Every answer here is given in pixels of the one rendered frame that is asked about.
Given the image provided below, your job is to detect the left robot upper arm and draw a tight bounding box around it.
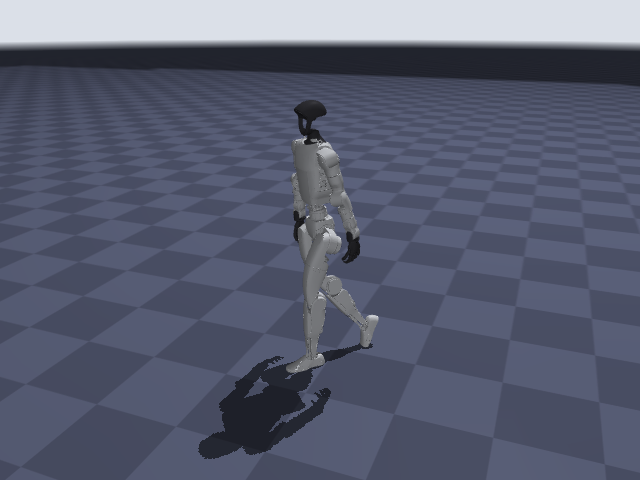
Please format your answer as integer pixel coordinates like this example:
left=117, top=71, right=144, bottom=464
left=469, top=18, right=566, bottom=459
left=316, top=147, right=346, bottom=207

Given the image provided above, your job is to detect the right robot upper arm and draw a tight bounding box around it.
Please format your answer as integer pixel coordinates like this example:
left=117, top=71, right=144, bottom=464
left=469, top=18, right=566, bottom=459
left=290, top=139, right=300, bottom=189

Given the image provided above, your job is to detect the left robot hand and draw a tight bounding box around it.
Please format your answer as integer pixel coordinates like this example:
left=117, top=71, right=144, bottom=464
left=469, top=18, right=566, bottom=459
left=342, top=231, right=360, bottom=263

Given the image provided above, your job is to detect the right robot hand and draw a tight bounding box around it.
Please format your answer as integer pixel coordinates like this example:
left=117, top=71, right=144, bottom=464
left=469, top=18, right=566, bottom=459
left=293, top=211, right=306, bottom=242

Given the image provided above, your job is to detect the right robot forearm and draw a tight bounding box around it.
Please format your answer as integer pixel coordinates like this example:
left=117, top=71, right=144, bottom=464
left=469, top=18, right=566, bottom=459
left=293, top=187, right=306, bottom=219

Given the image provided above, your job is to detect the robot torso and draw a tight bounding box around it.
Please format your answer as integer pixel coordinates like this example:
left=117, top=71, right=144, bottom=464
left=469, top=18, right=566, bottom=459
left=295, top=136, right=335, bottom=239

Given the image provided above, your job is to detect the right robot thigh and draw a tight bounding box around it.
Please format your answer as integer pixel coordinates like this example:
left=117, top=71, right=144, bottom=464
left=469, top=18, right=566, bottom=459
left=298, top=223, right=342, bottom=295

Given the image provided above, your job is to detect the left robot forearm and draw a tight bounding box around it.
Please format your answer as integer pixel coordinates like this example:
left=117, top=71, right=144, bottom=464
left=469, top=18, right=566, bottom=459
left=337, top=192, right=360, bottom=240

